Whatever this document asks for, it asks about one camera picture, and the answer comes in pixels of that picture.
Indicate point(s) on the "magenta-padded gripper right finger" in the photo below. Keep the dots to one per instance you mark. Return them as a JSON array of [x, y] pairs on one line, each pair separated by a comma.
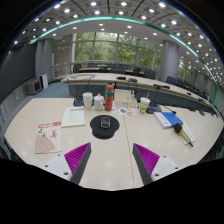
[[160, 165]]

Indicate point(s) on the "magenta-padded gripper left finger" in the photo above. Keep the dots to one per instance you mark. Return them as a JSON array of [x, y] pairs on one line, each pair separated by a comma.
[[63, 164]]

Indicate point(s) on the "black computer mouse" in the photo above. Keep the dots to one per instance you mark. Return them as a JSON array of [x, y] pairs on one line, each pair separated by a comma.
[[105, 122]]

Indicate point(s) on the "black mouse pad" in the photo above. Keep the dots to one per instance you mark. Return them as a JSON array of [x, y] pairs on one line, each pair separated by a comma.
[[105, 133]]

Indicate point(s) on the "red and white brochure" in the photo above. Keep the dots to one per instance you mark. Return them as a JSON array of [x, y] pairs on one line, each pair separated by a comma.
[[48, 138]]

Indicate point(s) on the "black microphone yellow band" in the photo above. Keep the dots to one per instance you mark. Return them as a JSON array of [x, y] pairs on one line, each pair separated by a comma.
[[178, 128]]

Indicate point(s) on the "white booklet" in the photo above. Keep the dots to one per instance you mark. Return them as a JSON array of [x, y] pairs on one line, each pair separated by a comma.
[[189, 131]]

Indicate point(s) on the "white printed paper sheet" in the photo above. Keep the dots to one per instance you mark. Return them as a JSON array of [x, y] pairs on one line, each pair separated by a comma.
[[73, 116]]

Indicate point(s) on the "black desk microphone unit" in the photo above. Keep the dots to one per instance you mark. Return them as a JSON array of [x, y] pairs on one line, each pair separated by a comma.
[[78, 101], [153, 108]]

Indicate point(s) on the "green printed paper cup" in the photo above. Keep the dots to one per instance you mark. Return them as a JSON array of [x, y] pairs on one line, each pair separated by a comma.
[[144, 105]]

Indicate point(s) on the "colourful sticker sheet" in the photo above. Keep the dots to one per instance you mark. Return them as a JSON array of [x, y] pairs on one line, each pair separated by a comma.
[[124, 111]]

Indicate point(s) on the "stack of white paper cups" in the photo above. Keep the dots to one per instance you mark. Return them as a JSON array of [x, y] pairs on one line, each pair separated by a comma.
[[88, 101]]

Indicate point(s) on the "white lidded mug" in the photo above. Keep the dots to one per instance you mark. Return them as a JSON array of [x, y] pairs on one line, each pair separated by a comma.
[[98, 102]]

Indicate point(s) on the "white cardboard organizer box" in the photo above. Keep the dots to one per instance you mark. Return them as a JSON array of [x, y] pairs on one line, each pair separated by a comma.
[[124, 98]]

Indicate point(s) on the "red thermos bottle green band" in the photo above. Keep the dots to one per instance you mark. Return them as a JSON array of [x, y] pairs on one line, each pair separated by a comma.
[[109, 98]]

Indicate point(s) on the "white upright appliance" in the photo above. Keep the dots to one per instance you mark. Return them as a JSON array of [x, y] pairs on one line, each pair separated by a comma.
[[44, 81]]

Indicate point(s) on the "dark office chairs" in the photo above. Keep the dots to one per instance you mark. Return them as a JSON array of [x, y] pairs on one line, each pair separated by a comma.
[[170, 80]]

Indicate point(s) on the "long curved conference table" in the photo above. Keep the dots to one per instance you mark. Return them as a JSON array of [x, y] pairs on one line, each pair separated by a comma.
[[103, 78]]

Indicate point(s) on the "ceiling lights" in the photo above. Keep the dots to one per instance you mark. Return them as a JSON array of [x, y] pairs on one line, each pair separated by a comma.
[[100, 24]]

